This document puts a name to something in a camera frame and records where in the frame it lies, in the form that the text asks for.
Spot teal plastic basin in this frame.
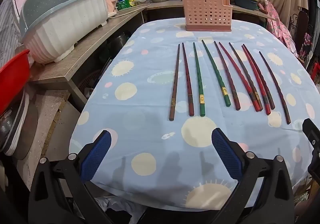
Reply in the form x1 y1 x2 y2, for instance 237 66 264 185
234 0 259 11

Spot bright red chopstick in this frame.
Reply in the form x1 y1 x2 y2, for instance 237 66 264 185
241 45 272 116
219 42 262 112

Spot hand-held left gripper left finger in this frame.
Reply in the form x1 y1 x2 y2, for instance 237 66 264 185
28 129 120 224

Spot dark brown chopstick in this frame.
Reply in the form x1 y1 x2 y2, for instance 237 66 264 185
229 42 264 111
259 51 292 125

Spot hanging dark clothes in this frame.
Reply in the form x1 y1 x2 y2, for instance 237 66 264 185
297 0 320 64

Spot white dish drainer grey-blue lid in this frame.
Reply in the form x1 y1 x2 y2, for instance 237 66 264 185
19 0 109 64

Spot red plastic basin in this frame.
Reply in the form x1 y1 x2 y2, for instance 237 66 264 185
0 49 30 116

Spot pink floral cloth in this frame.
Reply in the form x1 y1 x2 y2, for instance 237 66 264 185
266 1 298 54

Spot white crumpled plastic bag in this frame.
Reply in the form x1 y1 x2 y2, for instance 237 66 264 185
95 195 147 224

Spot pink perforated utensil basket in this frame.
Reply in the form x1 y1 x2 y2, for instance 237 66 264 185
181 0 233 32

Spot green chopstick gold band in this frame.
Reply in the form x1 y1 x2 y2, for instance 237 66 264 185
193 42 206 117
201 39 231 107

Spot blue planet print tablecloth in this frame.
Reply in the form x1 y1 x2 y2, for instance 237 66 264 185
69 18 320 211

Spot red stool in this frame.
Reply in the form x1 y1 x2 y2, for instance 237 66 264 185
309 63 320 80

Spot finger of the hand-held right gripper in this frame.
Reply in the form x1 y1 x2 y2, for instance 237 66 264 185
302 118 320 182

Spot dark metal pan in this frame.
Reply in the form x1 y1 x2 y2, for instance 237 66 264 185
0 86 39 161

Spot dark red chopstick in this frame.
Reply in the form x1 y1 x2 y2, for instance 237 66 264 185
182 42 195 117
243 44 276 110
214 41 241 111

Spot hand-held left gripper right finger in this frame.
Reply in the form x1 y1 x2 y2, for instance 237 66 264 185
211 128 296 224

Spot black metal chair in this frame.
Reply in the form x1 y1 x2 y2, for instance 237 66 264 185
290 10 310 52

